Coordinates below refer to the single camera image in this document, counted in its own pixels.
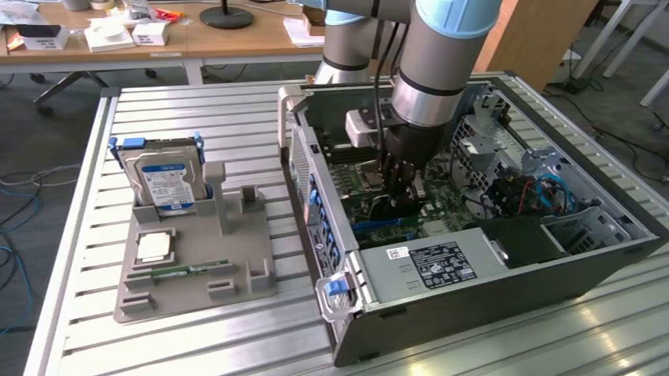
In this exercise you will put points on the white box with round insert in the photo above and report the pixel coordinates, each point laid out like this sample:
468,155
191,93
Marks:
107,37

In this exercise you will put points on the small white labelled box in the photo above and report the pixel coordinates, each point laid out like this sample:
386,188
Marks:
150,34

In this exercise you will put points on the wooden desk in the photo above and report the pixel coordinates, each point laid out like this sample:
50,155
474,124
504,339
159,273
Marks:
235,43

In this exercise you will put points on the grey power supply unit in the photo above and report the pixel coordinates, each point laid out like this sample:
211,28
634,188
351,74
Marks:
443,266

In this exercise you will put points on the white box with black lid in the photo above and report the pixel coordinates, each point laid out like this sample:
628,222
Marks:
44,39

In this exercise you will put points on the large metal disk bay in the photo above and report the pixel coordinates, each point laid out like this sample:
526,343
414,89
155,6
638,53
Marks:
486,156

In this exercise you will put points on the CPU socket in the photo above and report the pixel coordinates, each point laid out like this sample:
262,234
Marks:
369,176

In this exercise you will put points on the cardboard box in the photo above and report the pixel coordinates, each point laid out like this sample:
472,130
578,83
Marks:
314,16

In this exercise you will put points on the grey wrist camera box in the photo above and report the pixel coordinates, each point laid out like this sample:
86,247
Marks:
361,129

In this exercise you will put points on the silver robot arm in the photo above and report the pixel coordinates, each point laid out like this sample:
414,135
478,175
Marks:
443,58

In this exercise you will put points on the green motherboard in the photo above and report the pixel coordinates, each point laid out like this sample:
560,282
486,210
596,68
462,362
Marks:
443,199

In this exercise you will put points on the wooden cabinet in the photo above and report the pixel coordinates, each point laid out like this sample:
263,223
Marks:
549,39

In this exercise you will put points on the tape roll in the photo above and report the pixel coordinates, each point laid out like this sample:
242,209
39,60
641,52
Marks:
102,4

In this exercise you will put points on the small metal disk bay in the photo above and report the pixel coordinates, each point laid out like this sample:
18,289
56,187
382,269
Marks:
580,231

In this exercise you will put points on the blue case latch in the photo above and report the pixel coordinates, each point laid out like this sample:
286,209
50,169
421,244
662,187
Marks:
334,288

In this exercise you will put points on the black wheeled desk base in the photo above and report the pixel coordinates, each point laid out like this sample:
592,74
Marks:
68,84

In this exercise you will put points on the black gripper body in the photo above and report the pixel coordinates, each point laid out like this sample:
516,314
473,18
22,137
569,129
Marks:
413,145

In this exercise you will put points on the black floor power strip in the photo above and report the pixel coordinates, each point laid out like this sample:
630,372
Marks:
574,84

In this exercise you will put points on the grey parts rack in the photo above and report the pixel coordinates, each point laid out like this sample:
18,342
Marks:
198,274

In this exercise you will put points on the blue disk carrier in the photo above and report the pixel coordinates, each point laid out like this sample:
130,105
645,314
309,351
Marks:
131,143

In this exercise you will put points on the green RAM stick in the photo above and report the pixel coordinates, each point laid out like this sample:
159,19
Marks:
178,270

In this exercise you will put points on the grey open PC case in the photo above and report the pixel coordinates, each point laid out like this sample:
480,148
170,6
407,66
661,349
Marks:
470,313

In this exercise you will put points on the blue expansion slot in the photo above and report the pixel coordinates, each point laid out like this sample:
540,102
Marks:
374,226

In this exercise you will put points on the grey cup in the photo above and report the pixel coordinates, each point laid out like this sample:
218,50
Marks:
75,4

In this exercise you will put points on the black air duct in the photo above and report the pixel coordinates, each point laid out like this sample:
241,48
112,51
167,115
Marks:
522,243

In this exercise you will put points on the white paper stack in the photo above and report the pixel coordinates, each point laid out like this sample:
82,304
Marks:
303,33

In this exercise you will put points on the silver CPU chip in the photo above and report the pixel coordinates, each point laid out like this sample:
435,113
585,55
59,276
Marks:
151,248

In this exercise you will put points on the red packet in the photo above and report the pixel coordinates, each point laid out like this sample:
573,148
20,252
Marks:
170,15

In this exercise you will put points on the black lamp base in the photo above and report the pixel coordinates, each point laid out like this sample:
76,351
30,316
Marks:
227,19

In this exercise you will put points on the white table frame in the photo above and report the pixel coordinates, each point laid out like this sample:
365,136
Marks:
626,39

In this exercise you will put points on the hard disk drive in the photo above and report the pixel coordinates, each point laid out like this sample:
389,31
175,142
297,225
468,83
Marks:
164,184

